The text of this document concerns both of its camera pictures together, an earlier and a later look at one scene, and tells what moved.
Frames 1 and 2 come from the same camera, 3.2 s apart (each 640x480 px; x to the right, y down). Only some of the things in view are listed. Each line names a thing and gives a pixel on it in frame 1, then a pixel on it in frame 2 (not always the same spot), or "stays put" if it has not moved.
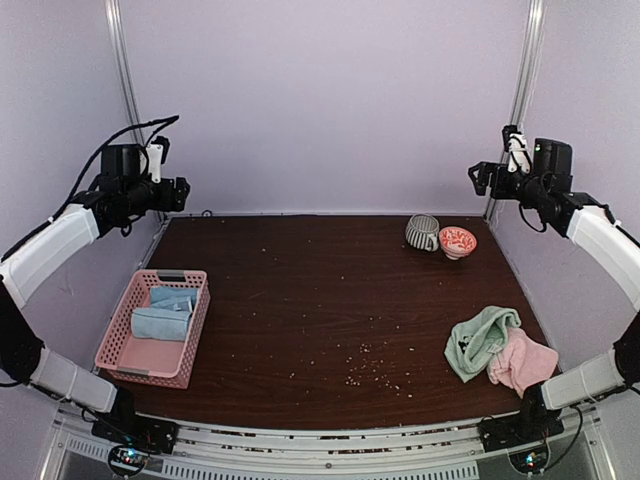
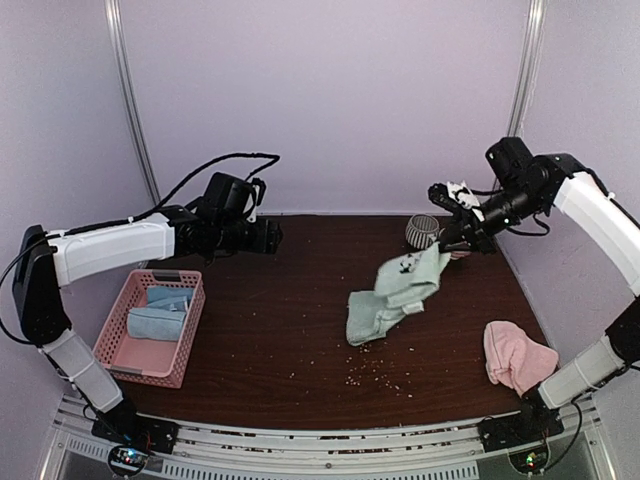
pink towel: (523, 362) stays put
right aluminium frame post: (529, 48) stays put
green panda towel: (471, 343) -> (402, 284)
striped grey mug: (422, 232) stays put
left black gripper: (173, 197) -> (266, 241)
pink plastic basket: (156, 327) stays put
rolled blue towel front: (161, 323) stays put
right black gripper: (481, 184) -> (468, 228)
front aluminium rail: (328, 449) stays put
